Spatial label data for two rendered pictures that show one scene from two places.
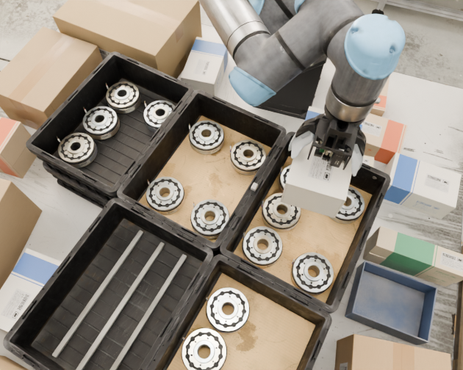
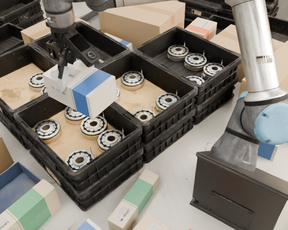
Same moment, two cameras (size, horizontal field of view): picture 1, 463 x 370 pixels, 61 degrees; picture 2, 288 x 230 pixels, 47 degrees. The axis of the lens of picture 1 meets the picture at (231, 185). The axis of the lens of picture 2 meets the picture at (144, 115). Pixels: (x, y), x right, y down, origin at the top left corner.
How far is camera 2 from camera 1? 129 cm
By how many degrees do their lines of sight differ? 60
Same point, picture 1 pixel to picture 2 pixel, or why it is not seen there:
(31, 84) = (230, 37)
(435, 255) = (11, 215)
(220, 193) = (124, 105)
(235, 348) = (34, 94)
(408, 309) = (0, 211)
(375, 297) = (21, 193)
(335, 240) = (60, 153)
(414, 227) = not seen: outside the picture
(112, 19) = (283, 64)
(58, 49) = not seen: hidden behind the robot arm
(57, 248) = not seen: hidden behind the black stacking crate
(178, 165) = (153, 91)
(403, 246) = (31, 196)
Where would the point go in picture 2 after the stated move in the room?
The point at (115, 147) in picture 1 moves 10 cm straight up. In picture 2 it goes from (177, 68) to (177, 49)
